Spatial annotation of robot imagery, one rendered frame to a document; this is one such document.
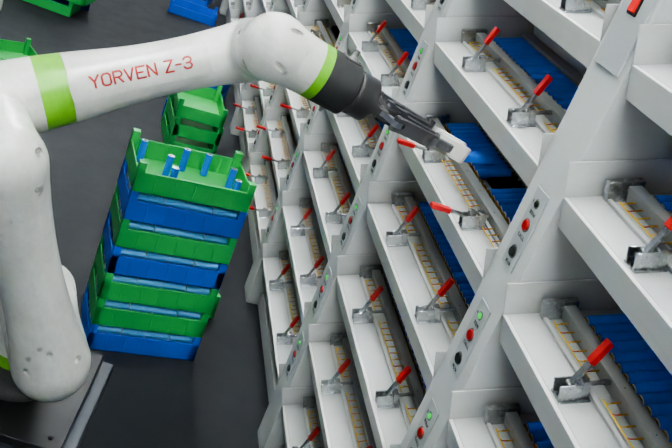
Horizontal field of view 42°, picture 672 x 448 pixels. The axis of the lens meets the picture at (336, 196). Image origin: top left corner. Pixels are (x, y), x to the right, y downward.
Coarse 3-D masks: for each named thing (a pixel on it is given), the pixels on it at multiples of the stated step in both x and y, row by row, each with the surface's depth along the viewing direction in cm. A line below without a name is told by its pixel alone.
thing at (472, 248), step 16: (416, 112) 184; (432, 112) 184; (448, 112) 185; (464, 112) 185; (480, 128) 184; (400, 144) 185; (416, 144) 176; (416, 160) 171; (416, 176) 171; (432, 176) 162; (448, 176) 163; (432, 192) 159; (448, 192) 157; (464, 192) 157; (464, 208) 151; (448, 224) 149; (448, 240) 150; (464, 240) 141; (480, 240) 141; (464, 256) 140; (480, 256) 137; (464, 272) 141; (480, 272) 132
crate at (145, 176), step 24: (168, 144) 233; (144, 168) 212; (192, 168) 237; (216, 168) 240; (240, 168) 238; (144, 192) 216; (168, 192) 217; (192, 192) 219; (216, 192) 221; (240, 192) 223
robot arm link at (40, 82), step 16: (0, 64) 133; (16, 64) 134; (32, 64) 134; (48, 64) 134; (0, 80) 131; (16, 80) 132; (32, 80) 133; (48, 80) 133; (64, 80) 134; (16, 96) 131; (32, 96) 132; (48, 96) 133; (64, 96) 134; (32, 112) 133; (48, 112) 134; (64, 112) 136; (48, 128) 137
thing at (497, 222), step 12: (456, 168) 164; (468, 168) 160; (456, 180) 159; (468, 180) 156; (480, 192) 152; (468, 204) 151; (480, 204) 150; (492, 204) 148; (492, 216) 144; (492, 228) 143; (504, 228) 140
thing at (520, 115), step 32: (448, 32) 177; (480, 32) 176; (512, 32) 179; (448, 64) 168; (480, 64) 161; (512, 64) 158; (544, 64) 160; (576, 64) 156; (480, 96) 149; (512, 96) 148; (544, 96) 143; (512, 128) 137; (544, 128) 135; (512, 160) 134
